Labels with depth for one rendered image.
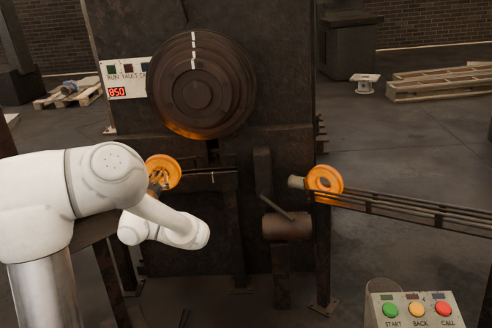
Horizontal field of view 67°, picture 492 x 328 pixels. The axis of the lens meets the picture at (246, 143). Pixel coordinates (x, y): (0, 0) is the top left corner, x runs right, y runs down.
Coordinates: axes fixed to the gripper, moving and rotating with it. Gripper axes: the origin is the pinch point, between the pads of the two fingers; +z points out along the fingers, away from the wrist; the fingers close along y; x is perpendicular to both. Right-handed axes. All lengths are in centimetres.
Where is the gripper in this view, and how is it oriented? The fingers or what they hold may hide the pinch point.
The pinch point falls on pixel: (160, 169)
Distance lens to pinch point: 156.5
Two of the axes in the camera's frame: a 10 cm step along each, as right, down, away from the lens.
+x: -0.9, -8.9, -4.5
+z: 0.4, -4.5, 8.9
